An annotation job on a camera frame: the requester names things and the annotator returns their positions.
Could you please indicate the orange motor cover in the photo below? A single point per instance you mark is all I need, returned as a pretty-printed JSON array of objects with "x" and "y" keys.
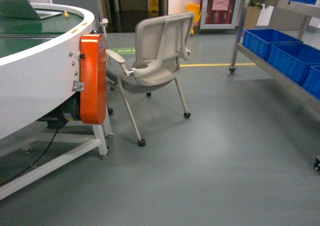
[{"x": 93, "y": 66}]

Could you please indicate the red display cabinet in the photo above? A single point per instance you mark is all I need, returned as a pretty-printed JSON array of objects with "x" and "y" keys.
[{"x": 219, "y": 14}]

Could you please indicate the beige office chair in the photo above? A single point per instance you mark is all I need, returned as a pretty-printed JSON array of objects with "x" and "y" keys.
[{"x": 160, "y": 43}]

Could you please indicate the blue shelf crate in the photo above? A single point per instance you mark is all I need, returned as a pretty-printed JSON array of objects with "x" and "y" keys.
[
  {"x": 260, "y": 41},
  {"x": 294, "y": 60},
  {"x": 312, "y": 84}
]

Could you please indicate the steel shelf cart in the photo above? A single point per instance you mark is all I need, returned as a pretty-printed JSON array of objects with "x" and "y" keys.
[{"x": 309, "y": 9}]

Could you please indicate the white round conveyor table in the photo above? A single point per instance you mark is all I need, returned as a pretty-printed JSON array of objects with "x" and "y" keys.
[{"x": 40, "y": 123}]

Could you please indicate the laptop computer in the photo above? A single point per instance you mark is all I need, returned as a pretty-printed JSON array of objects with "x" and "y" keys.
[{"x": 22, "y": 9}]

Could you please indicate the yellow wet floor sign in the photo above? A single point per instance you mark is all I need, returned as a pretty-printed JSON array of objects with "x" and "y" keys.
[{"x": 196, "y": 9}]

